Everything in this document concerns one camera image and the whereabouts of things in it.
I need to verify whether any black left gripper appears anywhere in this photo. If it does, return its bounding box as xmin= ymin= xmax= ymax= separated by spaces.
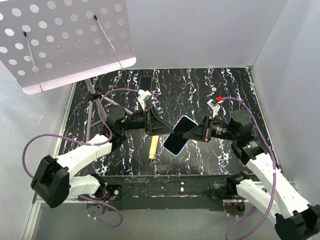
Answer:
xmin=119 ymin=107 xmax=174 ymax=137

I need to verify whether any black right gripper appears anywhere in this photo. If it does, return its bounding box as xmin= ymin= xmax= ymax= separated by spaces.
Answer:
xmin=183 ymin=113 xmax=238 ymax=142

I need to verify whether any light blue phone case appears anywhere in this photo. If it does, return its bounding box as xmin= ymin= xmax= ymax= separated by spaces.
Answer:
xmin=162 ymin=115 xmax=199 ymax=156

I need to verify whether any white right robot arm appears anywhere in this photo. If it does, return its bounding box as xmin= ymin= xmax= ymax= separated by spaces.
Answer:
xmin=183 ymin=110 xmax=320 ymax=240

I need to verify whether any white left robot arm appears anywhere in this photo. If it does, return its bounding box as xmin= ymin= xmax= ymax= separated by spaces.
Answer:
xmin=30 ymin=105 xmax=174 ymax=208

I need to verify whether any spare phone in blue case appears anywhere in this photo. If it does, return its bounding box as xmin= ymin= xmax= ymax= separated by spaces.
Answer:
xmin=139 ymin=76 xmax=153 ymax=92

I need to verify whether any white music stand tripod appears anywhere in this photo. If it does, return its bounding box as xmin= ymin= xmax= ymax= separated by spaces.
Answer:
xmin=84 ymin=78 xmax=133 ymax=141

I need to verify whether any white perforated music stand desk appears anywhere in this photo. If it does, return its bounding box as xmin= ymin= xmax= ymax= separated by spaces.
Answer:
xmin=0 ymin=0 xmax=137 ymax=95

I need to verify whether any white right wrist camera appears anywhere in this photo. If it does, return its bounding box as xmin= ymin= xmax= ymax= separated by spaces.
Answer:
xmin=207 ymin=96 xmax=223 ymax=118

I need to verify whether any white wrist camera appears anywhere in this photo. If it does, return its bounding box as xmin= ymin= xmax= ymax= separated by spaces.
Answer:
xmin=137 ymin=89 xmax=152 ymax=110
xmin=207 ymin=96 xmax=223 ymax=118

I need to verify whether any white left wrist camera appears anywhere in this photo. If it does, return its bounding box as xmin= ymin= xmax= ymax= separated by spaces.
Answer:
xmin=137 ymin=89 xmax=152 ymax=110

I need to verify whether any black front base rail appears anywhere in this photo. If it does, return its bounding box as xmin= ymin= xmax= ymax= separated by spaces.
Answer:
xmin=101 ymin=175 xmax=245 ymax=215

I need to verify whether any aluminium frame rail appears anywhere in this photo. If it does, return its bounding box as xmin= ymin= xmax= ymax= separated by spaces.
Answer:
xmin=22 ymin=196 xmax=46 ymax=240

